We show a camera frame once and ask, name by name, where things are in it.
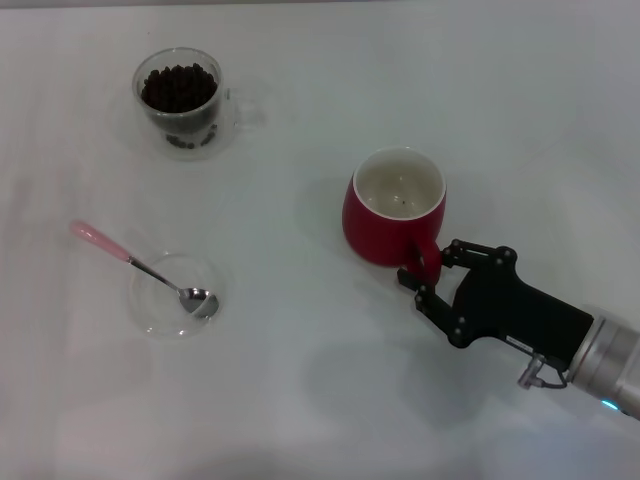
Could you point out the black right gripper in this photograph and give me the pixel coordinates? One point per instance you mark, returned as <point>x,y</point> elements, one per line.
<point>510,305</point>

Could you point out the red ceramic mug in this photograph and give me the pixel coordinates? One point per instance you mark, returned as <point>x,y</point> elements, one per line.
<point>370,235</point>

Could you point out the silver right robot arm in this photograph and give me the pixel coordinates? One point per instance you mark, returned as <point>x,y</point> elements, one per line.
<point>612,355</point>

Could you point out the clear glass saucer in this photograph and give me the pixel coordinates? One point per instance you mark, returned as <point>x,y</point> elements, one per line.
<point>155,320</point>

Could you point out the clear double-wall glass cup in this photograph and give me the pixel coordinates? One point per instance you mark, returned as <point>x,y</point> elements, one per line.
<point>182,152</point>

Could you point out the dark coffee beans pile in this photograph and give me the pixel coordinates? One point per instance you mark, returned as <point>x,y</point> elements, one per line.
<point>180,90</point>

